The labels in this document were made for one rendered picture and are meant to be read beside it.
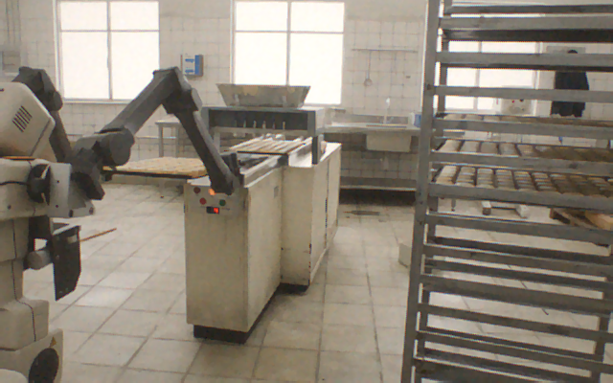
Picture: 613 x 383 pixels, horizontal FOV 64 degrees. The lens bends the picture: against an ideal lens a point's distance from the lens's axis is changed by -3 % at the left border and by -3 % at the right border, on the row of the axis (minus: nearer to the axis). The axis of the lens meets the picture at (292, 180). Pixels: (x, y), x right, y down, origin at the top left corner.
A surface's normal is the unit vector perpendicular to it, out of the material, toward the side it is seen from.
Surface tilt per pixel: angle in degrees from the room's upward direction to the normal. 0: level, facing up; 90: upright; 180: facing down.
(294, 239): 90
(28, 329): 90
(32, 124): 90
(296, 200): 90
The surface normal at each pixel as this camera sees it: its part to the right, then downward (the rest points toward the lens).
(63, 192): -0.21, 0.03
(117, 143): 0.94, -0.05
